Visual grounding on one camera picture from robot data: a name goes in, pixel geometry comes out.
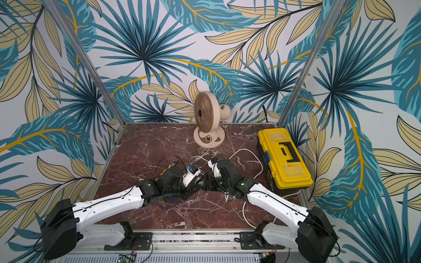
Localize yellow black pliers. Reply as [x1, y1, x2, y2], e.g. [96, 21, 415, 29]
[160, 160, 178, 175]

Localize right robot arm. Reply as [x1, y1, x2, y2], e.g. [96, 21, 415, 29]
[194, 158, 339, 263]

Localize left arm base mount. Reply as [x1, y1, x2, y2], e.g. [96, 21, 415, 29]
[104, 221, 153, 252]

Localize yellow black toolbox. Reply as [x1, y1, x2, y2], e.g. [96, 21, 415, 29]
[257, 128, 313, 190]

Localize beige desk fan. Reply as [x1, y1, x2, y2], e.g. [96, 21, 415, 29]
[193, 92, 231, 149]

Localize black adapter cable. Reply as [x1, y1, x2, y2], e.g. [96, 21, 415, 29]
[144, 154, 190, 209]

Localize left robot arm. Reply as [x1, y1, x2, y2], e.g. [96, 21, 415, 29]
[40, 165, 200, 260]

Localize white power strip cable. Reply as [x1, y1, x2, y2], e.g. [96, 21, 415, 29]
[226, 148, 300, 229]

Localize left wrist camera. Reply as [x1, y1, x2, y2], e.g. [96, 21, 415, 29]
[183, 164, 202, 187]

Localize aluminium front rail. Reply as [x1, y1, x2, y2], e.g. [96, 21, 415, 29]
[49, 229, 336, 263]

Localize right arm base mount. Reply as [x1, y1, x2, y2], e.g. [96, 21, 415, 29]
[234, 220, 285, 250]

